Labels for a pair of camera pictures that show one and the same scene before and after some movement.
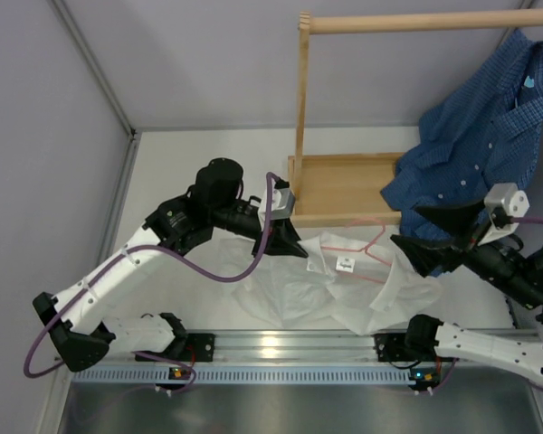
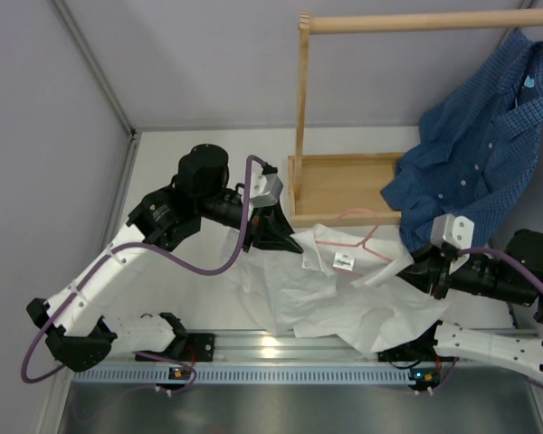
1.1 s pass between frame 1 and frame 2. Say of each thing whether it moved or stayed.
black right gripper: moved
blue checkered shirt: stayed
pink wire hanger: moved
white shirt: moved
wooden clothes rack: stayed
